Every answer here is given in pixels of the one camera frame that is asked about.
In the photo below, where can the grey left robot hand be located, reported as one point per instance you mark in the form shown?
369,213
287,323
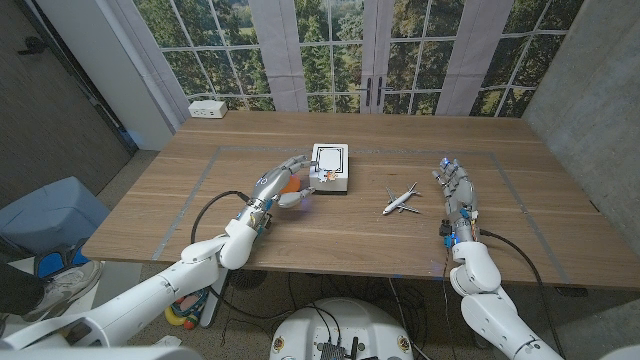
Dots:
267,182

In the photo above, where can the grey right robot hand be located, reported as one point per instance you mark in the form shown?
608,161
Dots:
460,195

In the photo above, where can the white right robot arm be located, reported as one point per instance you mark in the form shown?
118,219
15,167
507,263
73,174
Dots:
480,275

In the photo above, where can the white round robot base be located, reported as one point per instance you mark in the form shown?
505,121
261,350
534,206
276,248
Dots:
350,320

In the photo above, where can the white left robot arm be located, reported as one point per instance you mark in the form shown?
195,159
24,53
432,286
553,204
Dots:
150,295

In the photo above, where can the orange ball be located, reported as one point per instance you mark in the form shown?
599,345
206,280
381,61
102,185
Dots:
291,186

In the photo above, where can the white toy airplane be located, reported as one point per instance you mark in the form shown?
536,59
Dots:
398,202

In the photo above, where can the yellow toy banana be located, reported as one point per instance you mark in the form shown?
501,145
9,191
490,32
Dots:
172,317

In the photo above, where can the white square box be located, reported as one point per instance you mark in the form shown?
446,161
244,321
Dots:
330,157

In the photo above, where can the white power strip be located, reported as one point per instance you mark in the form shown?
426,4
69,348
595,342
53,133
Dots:
207,109

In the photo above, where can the black round grille device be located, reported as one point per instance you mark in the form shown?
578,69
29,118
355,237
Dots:
247,279

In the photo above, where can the white table leg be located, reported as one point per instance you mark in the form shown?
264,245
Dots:
212,305

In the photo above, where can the printed window garden backdrop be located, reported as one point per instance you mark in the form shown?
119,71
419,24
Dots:
325,60

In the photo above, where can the basket of toys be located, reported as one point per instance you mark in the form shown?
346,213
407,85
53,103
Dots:
192,305

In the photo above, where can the white paper sheet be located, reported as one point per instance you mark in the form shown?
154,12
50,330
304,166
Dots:
167,341

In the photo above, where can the dark wooden door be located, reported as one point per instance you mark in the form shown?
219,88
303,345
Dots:
50,115

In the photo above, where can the grey sneaker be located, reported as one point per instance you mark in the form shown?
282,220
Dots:
65,290

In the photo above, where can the dark trouser leg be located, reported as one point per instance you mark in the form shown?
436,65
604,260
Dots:
15,290

